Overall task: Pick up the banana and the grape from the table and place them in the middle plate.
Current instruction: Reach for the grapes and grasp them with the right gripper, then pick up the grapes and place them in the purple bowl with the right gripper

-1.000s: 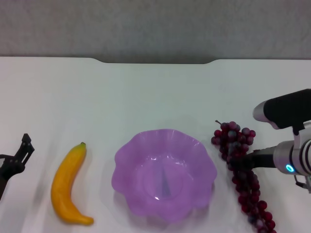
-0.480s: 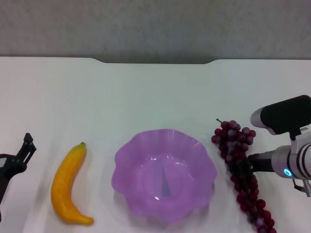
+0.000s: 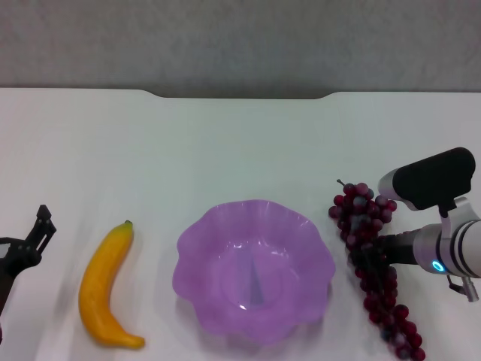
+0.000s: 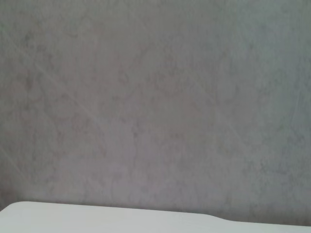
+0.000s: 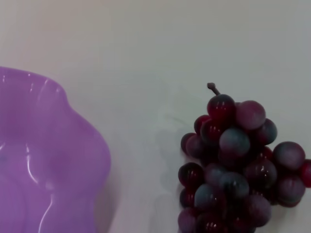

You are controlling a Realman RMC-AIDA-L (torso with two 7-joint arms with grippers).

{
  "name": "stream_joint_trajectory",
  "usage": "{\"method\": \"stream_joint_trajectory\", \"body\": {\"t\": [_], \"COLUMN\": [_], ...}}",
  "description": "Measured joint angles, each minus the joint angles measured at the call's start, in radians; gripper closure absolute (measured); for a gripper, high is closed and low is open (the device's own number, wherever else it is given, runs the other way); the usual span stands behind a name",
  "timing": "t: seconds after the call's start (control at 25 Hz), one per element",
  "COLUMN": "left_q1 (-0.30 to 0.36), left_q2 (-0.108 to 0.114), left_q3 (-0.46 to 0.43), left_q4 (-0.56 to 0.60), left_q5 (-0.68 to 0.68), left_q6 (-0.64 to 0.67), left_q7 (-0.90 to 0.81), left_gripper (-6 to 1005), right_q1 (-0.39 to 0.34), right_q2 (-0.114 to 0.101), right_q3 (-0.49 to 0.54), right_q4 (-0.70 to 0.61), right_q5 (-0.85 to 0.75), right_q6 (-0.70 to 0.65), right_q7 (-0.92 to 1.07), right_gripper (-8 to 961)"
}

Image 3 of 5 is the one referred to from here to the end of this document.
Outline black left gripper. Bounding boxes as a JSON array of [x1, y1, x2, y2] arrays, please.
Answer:
[[0, 205, 57, 320]]

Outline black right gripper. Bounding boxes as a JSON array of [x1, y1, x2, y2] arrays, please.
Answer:
[[351, 231, 416, 274]]

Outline dark red grape bunch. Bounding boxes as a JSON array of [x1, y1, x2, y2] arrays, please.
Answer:
[[328, 179, 428, 361]]

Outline yellow banana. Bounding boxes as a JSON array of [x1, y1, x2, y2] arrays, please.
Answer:
[[77, 220, 146, 350]]

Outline purple wavy plastic plate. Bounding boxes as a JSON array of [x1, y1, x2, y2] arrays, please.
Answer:
[[171, 199, 337, 347]]

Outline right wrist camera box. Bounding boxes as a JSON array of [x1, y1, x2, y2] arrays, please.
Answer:
[[377, 147, 475, 211]]

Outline right wrist camera silver bracket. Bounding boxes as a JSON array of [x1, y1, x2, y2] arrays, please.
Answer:
[[437, 196, 480, 241]]

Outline right arm cable with plug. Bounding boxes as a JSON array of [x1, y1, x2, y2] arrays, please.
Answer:
[[446, 274, 480, 303]]

